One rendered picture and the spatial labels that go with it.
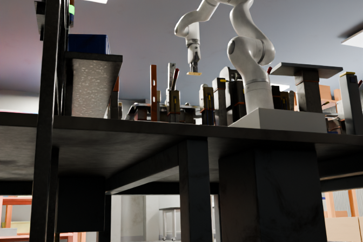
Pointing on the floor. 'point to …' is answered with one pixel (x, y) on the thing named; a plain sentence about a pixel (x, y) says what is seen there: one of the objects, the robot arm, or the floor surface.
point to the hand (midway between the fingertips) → (194, 69)
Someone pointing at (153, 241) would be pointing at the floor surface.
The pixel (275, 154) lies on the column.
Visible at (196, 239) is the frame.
